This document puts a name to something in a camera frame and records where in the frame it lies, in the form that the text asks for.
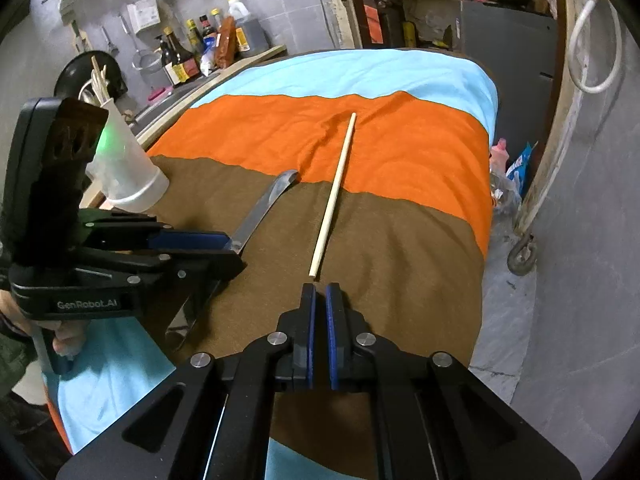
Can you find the red brown packet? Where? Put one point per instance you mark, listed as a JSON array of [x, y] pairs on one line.
[[226, 42]]

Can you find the blue orange brown striped cloth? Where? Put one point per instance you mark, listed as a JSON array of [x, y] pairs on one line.
[[400, 170]]

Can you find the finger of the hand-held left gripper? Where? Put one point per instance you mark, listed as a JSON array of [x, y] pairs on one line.
[[200, 267], [190, 241]]

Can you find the grey cabinet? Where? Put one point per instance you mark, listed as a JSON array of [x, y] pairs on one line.
[[505, 60]]

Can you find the white box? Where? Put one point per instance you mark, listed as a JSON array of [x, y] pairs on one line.
[[142, 16]]

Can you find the metal shackle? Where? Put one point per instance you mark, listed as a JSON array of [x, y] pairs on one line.
[[522, 260]]

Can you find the wooden chopstick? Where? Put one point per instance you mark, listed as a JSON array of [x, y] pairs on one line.
[[333, 195], [105, 85], [97, 80]]

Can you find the translucent plastic cup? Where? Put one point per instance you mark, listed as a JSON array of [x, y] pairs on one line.
[[130, 170]]

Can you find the red cap sauce bottle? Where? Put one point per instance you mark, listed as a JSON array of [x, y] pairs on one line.
[[206, 30]]

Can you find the large dark sauce bottle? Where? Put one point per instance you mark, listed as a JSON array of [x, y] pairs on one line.
[[176, 62]]

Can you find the wooden shelf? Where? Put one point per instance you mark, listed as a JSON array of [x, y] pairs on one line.
[[430, 10]]

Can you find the grey plastic canister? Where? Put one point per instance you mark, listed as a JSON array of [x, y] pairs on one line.
[[252, 37]]

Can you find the blue snack packet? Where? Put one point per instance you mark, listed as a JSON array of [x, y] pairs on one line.
[[520, 162]]

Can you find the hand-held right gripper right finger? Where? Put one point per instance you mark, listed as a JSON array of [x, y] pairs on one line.
[[331, 340]]

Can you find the blue white packet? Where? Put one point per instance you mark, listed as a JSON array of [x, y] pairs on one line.
[[207, 64]]

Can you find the white plastic bottle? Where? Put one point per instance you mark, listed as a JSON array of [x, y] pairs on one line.
[[237, 9]]

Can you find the pink plastic item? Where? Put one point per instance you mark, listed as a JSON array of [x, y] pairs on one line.
[[500, 152]]

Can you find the metal tongs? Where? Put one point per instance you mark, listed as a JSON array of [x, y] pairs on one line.
[[265, 205]]

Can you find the person's left hand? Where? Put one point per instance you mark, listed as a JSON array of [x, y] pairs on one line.
[[70, 337]]

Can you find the yellow cap sauce bottle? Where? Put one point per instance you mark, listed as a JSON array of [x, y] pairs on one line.
[[193, 36]]

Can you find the person's left forearm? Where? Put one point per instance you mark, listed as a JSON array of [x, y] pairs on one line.
[[20, 365]]

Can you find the wooden counter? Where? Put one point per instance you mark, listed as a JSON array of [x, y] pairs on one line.
[[250, 60]]

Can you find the steel sink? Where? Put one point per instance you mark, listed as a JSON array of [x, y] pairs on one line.
[[170, 102]]

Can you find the steel strainer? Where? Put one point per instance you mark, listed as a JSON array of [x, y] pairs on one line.
[[145, 60]]

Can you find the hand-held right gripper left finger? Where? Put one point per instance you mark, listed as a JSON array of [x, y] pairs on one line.
[[311, 340]]

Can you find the black wok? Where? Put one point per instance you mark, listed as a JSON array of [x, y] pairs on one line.
[[70, 75]]

